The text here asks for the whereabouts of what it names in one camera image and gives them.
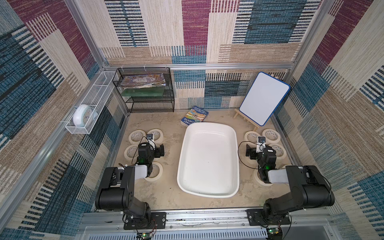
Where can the colourful book on table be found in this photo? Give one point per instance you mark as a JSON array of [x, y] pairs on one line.
[[195, 115]]

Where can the colourful book on shelf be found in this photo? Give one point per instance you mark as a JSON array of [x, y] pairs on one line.
[[143, 81]]

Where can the masking tape roll three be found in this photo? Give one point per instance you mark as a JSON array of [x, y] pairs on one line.
[[137, 137]]

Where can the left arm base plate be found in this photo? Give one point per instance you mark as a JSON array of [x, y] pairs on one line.
[[156, 221]]

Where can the white plastic storage box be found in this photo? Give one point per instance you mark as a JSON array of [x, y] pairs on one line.
[[209, 162]]

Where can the tape roll pair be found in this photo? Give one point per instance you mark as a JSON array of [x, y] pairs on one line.
[[156, 173]]

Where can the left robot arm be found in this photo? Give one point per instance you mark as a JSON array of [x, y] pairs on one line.
[[116, 190]]

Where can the blue-framed whiteboard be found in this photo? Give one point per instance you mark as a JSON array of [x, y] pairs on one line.
[[263, 98]]

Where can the masking tape roll two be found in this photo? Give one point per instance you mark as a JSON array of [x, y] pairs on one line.
[[271, 135]]

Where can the tape roll front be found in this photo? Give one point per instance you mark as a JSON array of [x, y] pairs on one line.
[[258, 181]]

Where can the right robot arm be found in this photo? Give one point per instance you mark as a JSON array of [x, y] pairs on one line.
[[309, 189]]

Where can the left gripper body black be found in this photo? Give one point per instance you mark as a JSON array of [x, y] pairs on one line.
[[156, 154]]

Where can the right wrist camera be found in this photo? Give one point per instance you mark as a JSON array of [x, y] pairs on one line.
[[261, 142]]

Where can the masking tape roll one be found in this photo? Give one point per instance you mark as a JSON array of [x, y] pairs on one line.
[[158, 136]]

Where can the green book on shelf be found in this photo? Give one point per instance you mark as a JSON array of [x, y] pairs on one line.
[[144, 92]]

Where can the wooden easel stand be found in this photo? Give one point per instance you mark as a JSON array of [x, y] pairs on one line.
[[239, 113]]

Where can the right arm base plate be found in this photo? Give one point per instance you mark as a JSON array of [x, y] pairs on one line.
[[257, 217]]

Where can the masking tape roll five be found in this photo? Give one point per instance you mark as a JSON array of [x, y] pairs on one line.
[[131, 152]]

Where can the white wire wall basket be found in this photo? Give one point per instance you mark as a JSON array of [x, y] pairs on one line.
[[96, 97]]

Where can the white round alarm clock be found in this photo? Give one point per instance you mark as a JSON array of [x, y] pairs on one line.
[[84, 115]]

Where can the black wire shelf rack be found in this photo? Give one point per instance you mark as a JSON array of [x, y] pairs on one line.
[[165, 103]]

